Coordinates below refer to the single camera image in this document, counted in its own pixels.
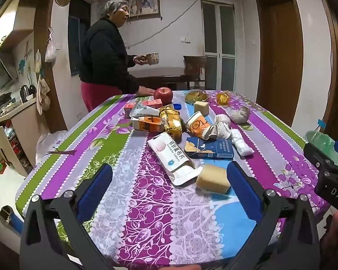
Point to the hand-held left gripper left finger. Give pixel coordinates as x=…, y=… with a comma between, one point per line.
x=94, y=194

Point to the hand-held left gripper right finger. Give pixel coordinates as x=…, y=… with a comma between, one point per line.
x=243, y=191

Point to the green waste bin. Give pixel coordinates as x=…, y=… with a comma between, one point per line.
x=321, y=140

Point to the blue cardboard box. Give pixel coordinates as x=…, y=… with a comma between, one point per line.
x=214, y=147

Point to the knotted white cloth bundle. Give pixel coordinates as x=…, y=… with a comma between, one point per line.
x=223, y=126

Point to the crushed orange paper cup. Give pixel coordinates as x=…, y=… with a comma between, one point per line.
x=198, y=125

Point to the gold snack packet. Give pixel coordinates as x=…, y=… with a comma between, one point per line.
x=171, y=121

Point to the person's right hand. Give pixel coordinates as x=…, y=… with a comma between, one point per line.
x=335, y=230

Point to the blue tape strip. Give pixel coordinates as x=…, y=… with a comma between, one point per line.
x=321, y=123

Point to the large yellow sponge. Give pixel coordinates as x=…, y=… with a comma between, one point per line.
x=213, y=178

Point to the purple floral tablecloth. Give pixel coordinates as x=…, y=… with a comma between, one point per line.
x=157, y=216

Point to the grey crumpled cloth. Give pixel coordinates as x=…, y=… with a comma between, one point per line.
x=239, y=115

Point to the white medicine box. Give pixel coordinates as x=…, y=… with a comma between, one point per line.
x=169, y=152

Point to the orange carton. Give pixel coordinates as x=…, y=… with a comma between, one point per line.
x=146, y=124

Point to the small yellow sponge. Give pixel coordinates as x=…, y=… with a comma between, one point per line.
x=201, y=107

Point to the gold foil wrapper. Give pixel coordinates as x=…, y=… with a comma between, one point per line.
x=223, y=98

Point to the white crumpled packet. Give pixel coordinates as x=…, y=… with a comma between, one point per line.
x=142, y=109

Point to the brown wooden door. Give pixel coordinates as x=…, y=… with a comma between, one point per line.
x=281, y=56

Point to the plastic-wrapped pastry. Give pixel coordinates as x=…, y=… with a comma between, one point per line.
x=195, y=96

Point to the blue bottle cap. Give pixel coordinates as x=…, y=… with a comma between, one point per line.
x=178, y=107

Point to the red and white box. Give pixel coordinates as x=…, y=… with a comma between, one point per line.
x=155, y=103

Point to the hanging beige towel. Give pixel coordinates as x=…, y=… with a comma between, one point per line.
x=42, y=95

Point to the red apple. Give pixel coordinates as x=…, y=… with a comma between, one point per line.
x=163, y=97

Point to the black electric kettle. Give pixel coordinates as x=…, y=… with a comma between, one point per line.
x=24, y=92

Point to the wooden chair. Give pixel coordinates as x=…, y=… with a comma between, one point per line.
x=195, y=66

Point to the dark wooden table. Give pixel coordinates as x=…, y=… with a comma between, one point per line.
x=163, y=74

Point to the frosted glass door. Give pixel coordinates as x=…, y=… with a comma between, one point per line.
x=218, y=47

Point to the patterned ceramic mug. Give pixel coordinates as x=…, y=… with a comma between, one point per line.
x=152, y=59

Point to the hanging white plastic bag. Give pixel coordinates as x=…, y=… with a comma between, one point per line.
x=50, y=52

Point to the steel range hood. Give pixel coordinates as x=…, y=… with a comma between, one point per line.
x=1, y=74

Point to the dark window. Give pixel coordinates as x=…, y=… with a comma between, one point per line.
x=79, y=39

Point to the white wall switch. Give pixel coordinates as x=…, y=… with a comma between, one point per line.
x=186, y=40

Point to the framed wall picture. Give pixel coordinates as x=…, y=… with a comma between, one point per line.
x=143, y=5

